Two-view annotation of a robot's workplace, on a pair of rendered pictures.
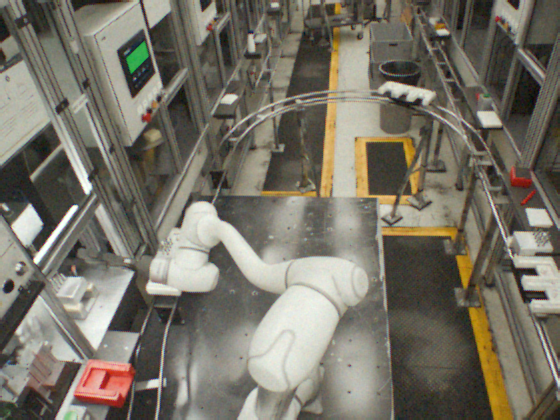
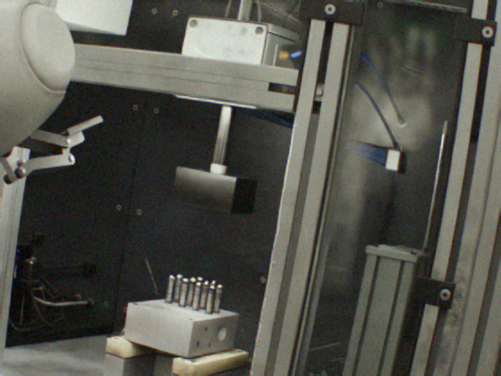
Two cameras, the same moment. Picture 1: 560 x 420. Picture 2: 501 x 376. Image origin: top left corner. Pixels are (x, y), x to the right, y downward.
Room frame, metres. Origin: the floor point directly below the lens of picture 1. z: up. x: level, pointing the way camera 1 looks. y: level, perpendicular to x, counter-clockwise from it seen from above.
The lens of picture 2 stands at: (1.44, -0.46, 1.27)
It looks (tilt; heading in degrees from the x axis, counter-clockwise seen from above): 3 degrees down; 104
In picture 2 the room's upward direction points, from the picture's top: 10 degrees clockwise
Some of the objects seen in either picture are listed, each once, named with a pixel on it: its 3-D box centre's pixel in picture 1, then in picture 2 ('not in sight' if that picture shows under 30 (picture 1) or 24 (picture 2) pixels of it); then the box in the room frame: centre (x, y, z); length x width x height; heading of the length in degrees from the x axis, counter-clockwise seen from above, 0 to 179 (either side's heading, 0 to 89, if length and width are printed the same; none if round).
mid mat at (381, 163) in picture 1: (387, 167); not in sight; (2.92, -0.99, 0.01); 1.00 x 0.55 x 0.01; 168
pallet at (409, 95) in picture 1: (406, 96); not in sight; (2.60, -0.98, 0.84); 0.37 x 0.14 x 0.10; 46
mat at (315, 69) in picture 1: (316, 61); not in sight; (5.49, -0.76, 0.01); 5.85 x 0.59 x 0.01; 168
